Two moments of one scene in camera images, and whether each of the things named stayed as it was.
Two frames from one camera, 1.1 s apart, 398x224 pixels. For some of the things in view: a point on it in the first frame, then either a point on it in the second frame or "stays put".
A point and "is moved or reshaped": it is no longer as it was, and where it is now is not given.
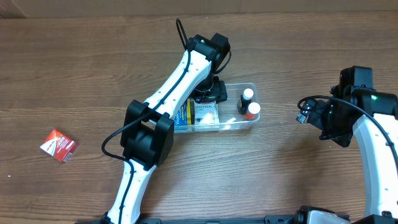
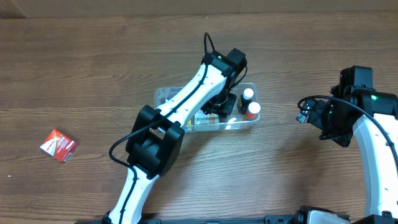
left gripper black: (219, 92) to (222, 106)
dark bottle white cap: (244, 100) stays put
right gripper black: (342, 135) stays put
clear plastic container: (240, 111) is moved or reshaped
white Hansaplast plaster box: (206, 112) stays put
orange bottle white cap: (254, 112) stays put
